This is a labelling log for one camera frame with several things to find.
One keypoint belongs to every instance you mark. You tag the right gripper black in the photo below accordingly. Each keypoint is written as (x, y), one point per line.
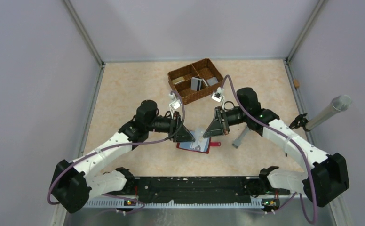
(218, 126)

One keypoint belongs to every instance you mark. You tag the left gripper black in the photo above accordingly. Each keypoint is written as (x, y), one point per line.
(178, 132)

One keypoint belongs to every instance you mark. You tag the red leather card holder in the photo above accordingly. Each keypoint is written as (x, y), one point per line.
(186, 145)

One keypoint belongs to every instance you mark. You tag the white credit card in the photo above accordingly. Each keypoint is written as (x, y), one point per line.
(201, 143)

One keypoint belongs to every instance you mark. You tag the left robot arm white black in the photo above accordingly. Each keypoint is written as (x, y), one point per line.
(75, 183)

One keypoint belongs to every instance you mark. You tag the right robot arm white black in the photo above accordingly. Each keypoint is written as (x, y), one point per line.
(325, 175)

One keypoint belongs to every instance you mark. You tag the striped grey card upright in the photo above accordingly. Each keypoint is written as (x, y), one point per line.
(196, 84)

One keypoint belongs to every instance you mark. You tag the grey plastic toy beam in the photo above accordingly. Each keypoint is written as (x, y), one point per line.
(237, 142)

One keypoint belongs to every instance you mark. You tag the brown wicker divided basket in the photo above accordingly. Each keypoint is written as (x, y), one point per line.
(204, 69)

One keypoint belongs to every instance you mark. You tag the black mini tripod stand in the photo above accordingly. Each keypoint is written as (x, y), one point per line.
(300, 121)

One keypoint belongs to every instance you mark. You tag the small tan block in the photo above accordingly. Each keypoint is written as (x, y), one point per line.
(296, 83)

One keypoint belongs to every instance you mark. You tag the silver metal tube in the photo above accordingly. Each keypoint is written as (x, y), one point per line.
(337, 105)

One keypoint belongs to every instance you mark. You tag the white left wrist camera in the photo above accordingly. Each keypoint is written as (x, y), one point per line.
(175, 102)

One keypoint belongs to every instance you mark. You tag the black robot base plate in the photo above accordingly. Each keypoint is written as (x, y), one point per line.
(197, 190)

